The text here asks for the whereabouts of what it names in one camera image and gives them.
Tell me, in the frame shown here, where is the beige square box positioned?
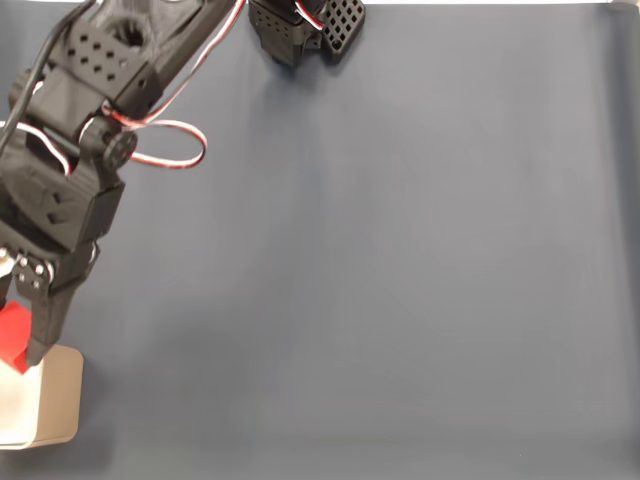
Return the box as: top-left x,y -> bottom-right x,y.
0,343 -> 85,452

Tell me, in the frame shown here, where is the black camera cable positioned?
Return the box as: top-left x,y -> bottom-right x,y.
0,0 -> 99,151

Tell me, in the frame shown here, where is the grey-blue table mat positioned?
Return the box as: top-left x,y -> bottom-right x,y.
0,3 -> 640,480

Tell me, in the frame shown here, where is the red cube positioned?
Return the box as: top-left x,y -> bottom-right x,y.
0,299 -> 35,377

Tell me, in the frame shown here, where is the red white servo cable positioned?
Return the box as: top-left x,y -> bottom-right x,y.
293,0 -> 329,34
14,121 -> 74,177
102,0 -> 249,171

